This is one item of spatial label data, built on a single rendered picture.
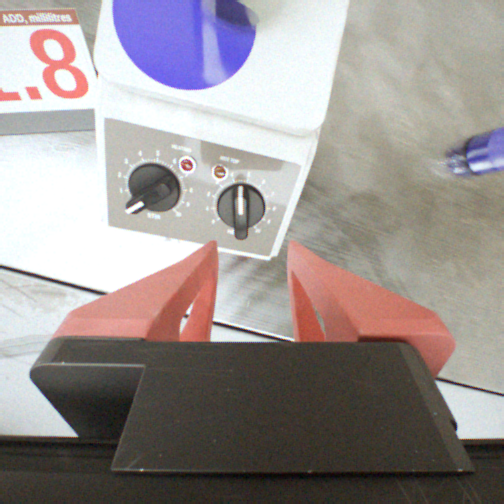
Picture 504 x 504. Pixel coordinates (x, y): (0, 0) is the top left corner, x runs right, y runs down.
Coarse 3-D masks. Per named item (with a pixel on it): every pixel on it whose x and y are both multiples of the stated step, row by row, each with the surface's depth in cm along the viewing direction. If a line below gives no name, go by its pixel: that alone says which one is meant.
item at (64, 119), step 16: (80, 32) 18; (96, 80) 20; (0, 112) 20; (16, 112) 20; (32, 112) 20; (48, 112) 21; (64, 112) 21; (80, 112) 21; (0, 128) 20; (16, 128) 20; (32, 128) 21; (48, 128) 21; (64, 128) 21; (80, 128) 21
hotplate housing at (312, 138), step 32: (96, 96) 15; (128, 96) 15; (96, 128) 16; (160, 128) 16; (192, 128) 16; (224, 128) 16; (256, 128) 16; (320, 128) 17; (288, 160) 17; (288, 224) 20; (256, 256) 22
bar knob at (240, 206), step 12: (228, 192) 18; (240, 192) 17; (252, 192) 18; (228, 204) 18; (240, 204) 17; (252, 204) 18; (264, 204) 19; (228, 216) 19; (240, 216) 17; (252, 216) 19; (240, 228) 18
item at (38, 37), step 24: (0, 48) 18; (24, 48) 18; (48, 48) 18; (72, 48) 18; (0, 72) 18; (24, 72) 19; (48, 72) 19; (72, 72) 19; (0, 96) 19; (24, 96) 20; (48, 96) 20; (72, 96) 20
